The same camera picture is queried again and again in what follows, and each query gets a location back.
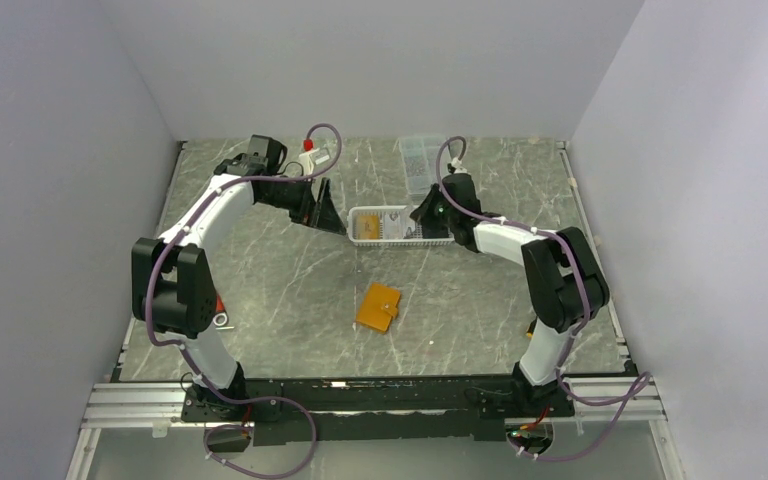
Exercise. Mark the white plastic basket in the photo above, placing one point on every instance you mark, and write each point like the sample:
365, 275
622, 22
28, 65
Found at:
414, 236

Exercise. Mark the red handled adjustable wrench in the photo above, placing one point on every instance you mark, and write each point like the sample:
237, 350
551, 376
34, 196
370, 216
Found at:
221, 318

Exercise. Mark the silver VIP card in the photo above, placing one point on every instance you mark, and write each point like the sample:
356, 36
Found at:
393, 226

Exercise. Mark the aluminium frame rail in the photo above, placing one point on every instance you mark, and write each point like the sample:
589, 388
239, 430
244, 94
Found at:
161, 406

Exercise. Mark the orange leather card holder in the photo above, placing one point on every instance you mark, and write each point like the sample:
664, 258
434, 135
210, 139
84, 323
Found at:
378, 308

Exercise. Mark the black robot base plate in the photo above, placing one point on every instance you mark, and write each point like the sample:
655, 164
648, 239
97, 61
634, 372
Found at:
304, 425

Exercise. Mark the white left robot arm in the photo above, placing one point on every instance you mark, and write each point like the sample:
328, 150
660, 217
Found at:
173, 291

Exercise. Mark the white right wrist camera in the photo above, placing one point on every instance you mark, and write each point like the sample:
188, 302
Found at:
455, 166

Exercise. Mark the clear plastic screw box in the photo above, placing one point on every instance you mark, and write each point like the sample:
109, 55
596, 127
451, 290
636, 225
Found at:
419, 155

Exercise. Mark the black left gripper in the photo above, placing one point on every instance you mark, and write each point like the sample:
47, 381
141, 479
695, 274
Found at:
326, 217

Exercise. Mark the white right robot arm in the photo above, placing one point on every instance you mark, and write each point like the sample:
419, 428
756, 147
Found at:
565, 282

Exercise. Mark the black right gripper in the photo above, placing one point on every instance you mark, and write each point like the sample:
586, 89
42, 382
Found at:
422, 213

